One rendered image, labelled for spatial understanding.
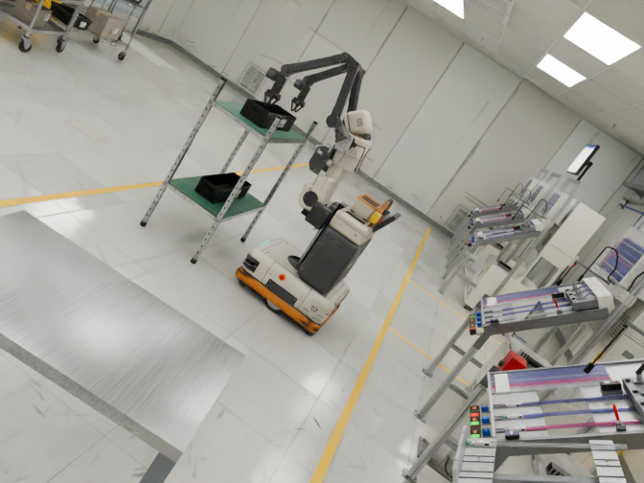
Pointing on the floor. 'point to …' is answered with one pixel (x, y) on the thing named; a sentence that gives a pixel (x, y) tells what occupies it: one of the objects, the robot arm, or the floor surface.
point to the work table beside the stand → (107, 339)
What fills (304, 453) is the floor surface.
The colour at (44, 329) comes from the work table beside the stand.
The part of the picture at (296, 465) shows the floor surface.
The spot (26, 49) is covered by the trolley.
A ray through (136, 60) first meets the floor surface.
